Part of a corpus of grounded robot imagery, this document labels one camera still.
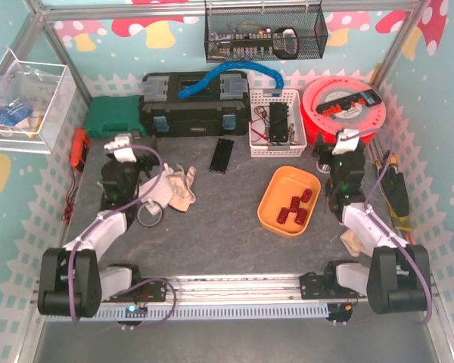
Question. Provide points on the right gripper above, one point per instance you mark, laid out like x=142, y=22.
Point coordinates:
x=326, y=152

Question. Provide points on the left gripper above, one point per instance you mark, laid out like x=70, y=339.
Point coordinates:
x=137, y=159

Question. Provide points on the white peg base plate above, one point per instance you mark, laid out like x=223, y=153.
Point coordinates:
x=157, y=197

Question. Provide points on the white leather work glove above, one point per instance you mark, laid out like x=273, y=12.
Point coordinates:
x=181, y=182

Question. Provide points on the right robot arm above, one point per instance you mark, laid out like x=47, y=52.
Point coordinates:
x=398, y=278

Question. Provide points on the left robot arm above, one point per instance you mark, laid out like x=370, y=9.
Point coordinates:
x=71, y=282

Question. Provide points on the red filament spool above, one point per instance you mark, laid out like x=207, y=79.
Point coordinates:
x=327, y=89

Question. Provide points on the orange multimeter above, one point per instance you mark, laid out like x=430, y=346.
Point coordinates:
x=79, y=150

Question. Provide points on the green plastic tool case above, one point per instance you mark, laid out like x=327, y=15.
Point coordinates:
x=110, y=115

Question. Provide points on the black terminal strip orange levers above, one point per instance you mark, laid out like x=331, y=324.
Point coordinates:
x=367, y=98

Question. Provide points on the orange plastic tray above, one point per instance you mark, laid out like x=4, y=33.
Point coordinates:
x=287, y=181

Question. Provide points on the black power module in basket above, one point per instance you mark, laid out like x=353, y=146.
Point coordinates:
x=278, y=122

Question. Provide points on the beige cloth glove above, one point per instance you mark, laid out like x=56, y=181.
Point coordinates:
x=353, y=244

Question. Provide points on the white slotted plastic basket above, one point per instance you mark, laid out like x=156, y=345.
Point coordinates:
x=260, y=146

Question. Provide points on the black aluminium extrusion bar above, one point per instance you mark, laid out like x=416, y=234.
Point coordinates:
x=221, y=156

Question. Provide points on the black plastic toolbox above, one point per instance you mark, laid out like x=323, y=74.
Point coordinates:
x=220, y=109

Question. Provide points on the blue white knit glove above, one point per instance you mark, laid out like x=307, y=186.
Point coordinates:
x=14, y=113

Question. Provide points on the solder wire spool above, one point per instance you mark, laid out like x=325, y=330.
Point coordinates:
x=323, y=167

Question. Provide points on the yellow handled screwdriver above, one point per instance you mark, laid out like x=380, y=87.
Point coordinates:
x=391, y=159

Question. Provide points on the clear acrylic wall box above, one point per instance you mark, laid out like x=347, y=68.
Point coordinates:
x=34, y=100

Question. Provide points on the aluminium linear rail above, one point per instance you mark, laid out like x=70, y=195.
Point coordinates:
x=242, y=290

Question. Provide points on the grey slotted cable duct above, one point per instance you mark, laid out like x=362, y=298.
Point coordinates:
x=226, y=312

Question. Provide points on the black wire mesh basket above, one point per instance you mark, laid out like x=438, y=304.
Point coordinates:
x=279, y=33

